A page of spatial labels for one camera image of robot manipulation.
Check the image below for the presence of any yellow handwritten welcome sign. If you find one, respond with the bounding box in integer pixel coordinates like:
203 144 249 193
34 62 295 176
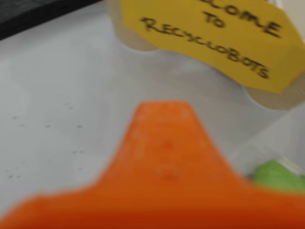
121 0 305 94

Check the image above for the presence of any paper cup with green label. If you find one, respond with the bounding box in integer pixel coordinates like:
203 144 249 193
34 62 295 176
106 0 163 52

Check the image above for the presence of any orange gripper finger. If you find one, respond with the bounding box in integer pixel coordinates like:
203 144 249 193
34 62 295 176
0 101 305 229

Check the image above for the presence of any grey foam border strip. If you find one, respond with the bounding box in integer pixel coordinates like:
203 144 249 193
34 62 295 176
0 0 104 41

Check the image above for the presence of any paper cup with orange label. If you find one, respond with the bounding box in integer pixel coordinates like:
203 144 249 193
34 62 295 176
244 44 305 111

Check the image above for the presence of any green paper-wrapped packet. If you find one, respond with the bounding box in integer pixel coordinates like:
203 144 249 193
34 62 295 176
252 156 305 193

